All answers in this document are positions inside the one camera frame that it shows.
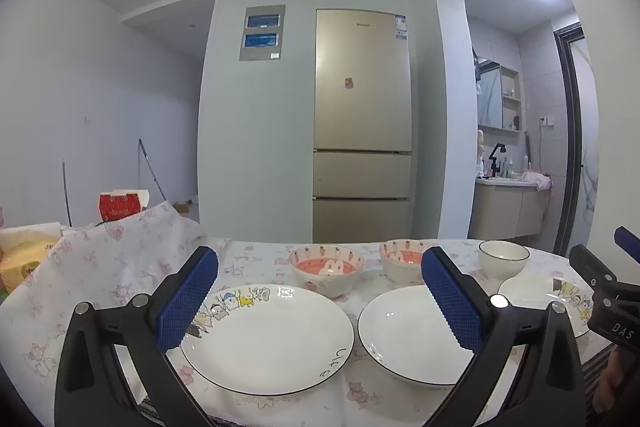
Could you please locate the large cartoon print plate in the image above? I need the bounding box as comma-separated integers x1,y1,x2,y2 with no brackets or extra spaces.
180,284,356,395

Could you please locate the bathroom mirror cabinet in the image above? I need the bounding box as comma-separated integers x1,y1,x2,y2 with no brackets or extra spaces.
475,57,523,130

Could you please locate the gold refrigerator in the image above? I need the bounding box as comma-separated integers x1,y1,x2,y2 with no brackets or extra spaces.
312,8,413,244

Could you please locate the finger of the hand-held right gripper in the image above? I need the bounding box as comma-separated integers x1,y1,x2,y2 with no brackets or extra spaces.
569,244,620,304
614,226,640,259

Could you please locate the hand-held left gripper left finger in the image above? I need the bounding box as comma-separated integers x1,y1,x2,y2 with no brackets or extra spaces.
54,246,241,427

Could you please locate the red and white carton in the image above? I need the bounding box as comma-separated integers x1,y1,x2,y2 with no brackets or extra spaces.
98,189,152,223

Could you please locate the person's right hand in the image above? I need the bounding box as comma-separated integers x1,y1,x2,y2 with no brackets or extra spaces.
592,347,623,414

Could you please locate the small cartoon print plate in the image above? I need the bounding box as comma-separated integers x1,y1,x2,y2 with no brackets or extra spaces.
497,274,596,339

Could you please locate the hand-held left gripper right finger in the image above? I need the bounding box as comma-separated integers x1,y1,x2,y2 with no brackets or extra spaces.
420,247,586,427

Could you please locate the pink white cloth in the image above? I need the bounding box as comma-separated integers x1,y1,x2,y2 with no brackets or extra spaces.
520,171,553,192

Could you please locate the beige bathroom vanity cabinet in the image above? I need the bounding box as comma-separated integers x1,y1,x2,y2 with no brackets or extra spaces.
472,177,548,240

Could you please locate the long thin stick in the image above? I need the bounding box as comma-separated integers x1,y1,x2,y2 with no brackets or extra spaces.
62,161,73,225
138,138,168,202

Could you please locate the grey wall electrical panel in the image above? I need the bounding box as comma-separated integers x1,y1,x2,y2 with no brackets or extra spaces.
239,5,286,62

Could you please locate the plain white black-rimmed plate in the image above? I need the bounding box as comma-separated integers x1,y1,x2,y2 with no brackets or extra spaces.
357,285,476,388

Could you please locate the black faucet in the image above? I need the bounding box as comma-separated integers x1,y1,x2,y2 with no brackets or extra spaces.
489,143,507,178

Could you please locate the pink carrot print bowl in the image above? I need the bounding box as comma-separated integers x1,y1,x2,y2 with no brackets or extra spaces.
378,239,436,293
289,245,366,299

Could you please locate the white black-rimmed bowl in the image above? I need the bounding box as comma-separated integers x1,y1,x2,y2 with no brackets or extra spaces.
478,240,531,280

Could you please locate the dark framed glass door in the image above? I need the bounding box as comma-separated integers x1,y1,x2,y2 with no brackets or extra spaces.
552,22,601,258

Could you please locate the yellow tissue packet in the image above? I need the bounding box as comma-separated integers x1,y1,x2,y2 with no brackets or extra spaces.
0,227,63,295

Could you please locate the pink printed white tablecloth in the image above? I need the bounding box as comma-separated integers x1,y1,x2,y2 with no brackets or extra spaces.
0,202,616,427

